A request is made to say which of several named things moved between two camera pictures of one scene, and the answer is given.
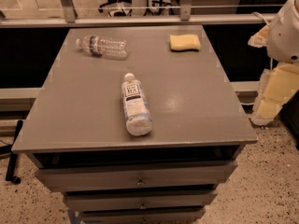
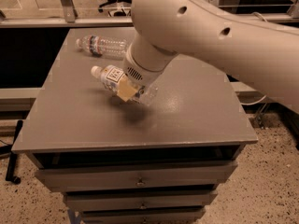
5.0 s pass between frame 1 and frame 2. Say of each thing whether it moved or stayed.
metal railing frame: stayed
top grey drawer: stayed
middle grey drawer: stayed
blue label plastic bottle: moved
